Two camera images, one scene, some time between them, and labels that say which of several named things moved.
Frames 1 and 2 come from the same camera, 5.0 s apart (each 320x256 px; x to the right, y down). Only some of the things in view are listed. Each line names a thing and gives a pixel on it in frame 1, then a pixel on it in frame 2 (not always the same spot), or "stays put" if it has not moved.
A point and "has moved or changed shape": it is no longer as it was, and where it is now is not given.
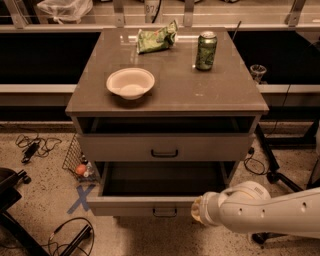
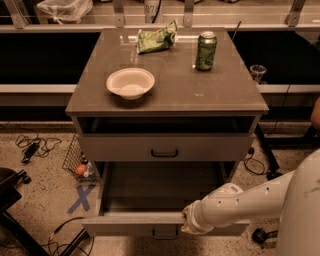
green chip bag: [156, 39] stays put
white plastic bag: [66, 10] stays put
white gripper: [206, 209] to [194, 218]
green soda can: [207, 44] stays put
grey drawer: [156, 189] has moved or changed shape
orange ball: [81, 168] stays put
